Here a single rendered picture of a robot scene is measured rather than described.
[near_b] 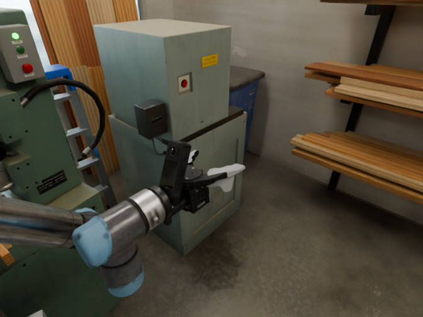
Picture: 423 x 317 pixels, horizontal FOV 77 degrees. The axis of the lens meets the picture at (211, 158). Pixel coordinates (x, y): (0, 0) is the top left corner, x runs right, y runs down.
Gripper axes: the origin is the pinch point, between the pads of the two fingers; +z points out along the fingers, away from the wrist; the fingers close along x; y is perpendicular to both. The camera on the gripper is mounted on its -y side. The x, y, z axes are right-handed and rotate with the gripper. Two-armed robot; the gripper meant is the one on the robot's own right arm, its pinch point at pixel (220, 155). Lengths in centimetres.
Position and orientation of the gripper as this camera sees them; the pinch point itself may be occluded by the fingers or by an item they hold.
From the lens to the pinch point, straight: 64.6
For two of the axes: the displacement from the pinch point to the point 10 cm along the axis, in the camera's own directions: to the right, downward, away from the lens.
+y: 1.0, 8.8, 4.6
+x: 7.3, 2.5, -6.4
